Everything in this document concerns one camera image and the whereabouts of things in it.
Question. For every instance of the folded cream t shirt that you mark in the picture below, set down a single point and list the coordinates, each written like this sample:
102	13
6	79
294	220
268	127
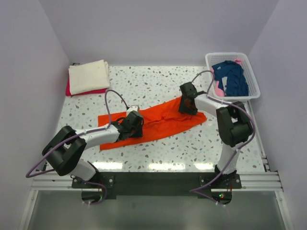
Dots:
89	76

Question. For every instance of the navy blue t shirt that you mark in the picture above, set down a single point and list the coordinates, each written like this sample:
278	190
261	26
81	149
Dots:
231	76

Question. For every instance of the aluminium frame rail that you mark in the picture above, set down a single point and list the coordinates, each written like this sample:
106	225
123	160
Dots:
171	162

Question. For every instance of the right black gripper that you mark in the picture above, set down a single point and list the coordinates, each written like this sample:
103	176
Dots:
182	109

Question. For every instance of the folded magenta t shirt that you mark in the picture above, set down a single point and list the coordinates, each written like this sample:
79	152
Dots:
68	92

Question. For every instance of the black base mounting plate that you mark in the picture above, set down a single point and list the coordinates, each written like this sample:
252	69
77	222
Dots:
110	185

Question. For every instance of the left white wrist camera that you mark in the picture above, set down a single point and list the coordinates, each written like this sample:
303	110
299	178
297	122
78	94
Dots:
133	108

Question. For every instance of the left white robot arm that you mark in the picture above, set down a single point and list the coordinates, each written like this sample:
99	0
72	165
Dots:
64	151

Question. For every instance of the orange t shirt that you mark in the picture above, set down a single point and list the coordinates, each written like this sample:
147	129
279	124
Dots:
161	121

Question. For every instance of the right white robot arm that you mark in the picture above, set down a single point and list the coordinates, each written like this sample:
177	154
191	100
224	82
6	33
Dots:
235	125

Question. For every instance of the white plastic basket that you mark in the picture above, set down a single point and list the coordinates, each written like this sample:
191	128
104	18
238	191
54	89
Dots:
234	79

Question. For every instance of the pink t shirt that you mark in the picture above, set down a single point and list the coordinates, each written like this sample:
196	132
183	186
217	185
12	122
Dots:
219	89

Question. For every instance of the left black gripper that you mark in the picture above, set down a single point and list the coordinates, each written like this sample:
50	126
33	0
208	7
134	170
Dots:
139	133

